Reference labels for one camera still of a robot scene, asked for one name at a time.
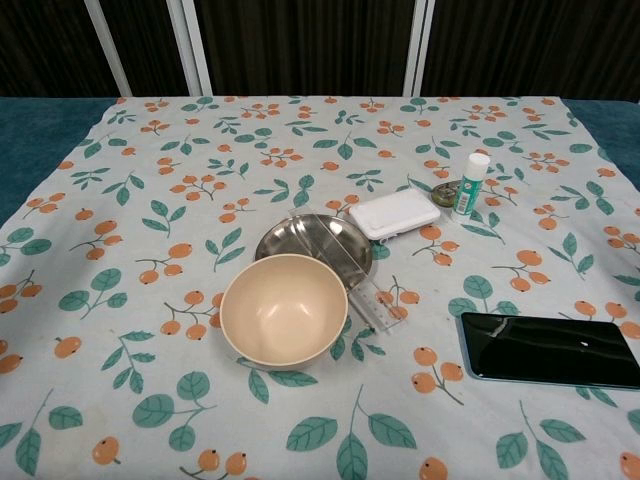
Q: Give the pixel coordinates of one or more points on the stainless steel plate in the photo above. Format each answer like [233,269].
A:
[320,241]

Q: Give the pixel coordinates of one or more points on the floral fruit print tablecloth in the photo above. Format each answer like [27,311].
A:
[320,280]

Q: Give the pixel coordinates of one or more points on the clear plastic ruler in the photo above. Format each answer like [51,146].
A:
[350,272]

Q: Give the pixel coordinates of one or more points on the white rectangular power bank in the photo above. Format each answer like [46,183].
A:
[394,213]

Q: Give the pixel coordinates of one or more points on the beige plastic bowl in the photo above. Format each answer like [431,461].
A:
[284,311]

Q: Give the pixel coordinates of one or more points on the white green glue stick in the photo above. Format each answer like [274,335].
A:
[467,187]

